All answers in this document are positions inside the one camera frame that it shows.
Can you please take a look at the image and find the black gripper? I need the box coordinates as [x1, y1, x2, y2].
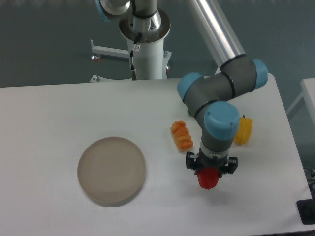
[186, 149, 238, 178]

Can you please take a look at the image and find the red bell pepper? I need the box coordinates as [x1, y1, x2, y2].
[197, 168, 220, 190]

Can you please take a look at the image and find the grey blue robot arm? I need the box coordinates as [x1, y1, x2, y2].
[95, 0, 268, 179]

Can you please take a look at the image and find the yellow bell pepper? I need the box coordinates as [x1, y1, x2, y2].
[233, 116, 253, 145]

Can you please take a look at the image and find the green bell pepper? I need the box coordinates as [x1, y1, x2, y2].
[187, 110, 194, 117]

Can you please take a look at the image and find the orange pastry toy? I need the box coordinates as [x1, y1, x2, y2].
[170, 120, 194, 152]

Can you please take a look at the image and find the round beige plate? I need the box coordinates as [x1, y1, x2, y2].
[77, 137, 146, 207]

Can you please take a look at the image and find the black device at edge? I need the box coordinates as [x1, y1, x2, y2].
[296, 199, 315, 225]

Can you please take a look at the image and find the white side table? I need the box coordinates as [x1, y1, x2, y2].
[286, 78, 315, 123]

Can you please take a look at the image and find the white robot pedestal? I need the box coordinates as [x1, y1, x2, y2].
[89, 8, 172, 83]

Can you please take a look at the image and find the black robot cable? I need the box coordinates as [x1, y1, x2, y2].
[129, 32, 143, 81]

